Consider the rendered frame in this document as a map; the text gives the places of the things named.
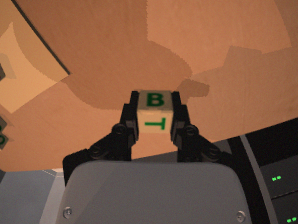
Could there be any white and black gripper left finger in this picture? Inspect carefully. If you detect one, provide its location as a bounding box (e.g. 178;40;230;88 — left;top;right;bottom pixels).
62;91;139;188

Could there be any cream toy letter block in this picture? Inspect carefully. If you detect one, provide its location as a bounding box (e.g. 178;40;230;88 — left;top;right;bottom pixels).
137;90;174;133
0;64;6;81
0;133;9;151
0;116;7;134

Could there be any light tan flat mat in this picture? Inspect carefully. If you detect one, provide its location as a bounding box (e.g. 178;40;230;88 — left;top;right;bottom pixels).
0;0;71;114

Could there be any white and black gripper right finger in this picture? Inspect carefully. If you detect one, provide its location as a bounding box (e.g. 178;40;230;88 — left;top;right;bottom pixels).
170;91;247;190

